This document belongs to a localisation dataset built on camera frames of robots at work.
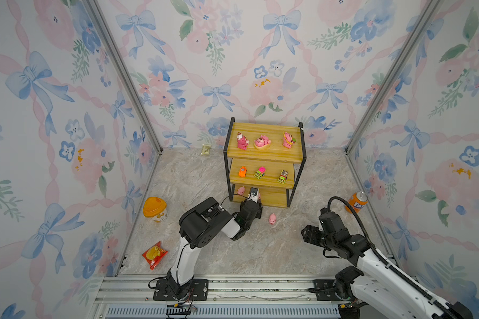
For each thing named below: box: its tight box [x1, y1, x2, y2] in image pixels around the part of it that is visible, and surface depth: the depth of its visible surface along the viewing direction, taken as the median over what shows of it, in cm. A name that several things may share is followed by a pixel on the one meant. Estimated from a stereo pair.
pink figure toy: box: [236, 131, 250, 151], surface depth 73 cm
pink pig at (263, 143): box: [253, 134, 272, 151], surface depth 74 cm
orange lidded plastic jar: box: [143, 196, 169, 223], surface depth 87 cm
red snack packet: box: [141, 240, 169, 271], surface depth 81 cm
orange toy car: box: [238, 166, 248, 178], surface depth 87 cm
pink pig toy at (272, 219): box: [268, 212, 277, 226], surface depth 93 cm
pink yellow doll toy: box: [282, 130, 297, 149], surface depth 73 cm
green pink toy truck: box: [253, 166, 267, 180], surface depth 87 cm
